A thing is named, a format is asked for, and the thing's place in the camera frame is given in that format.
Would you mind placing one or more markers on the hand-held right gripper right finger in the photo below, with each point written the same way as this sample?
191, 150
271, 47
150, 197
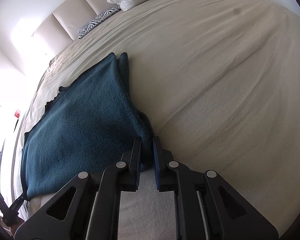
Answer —
156, 160

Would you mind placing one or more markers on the dark teal knit sweater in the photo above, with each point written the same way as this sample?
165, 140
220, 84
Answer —
85, 120

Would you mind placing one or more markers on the bed with beige sheet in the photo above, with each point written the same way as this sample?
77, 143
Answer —
215, 80

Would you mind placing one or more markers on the zebra print pillow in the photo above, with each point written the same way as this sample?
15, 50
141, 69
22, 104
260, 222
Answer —
97, 21

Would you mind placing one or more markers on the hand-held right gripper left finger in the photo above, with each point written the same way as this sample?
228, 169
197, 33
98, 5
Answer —
138, 160

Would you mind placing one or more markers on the red box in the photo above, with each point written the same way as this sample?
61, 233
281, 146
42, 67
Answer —
17, 113

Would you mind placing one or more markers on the cream padded headboard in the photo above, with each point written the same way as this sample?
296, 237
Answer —
65, 22

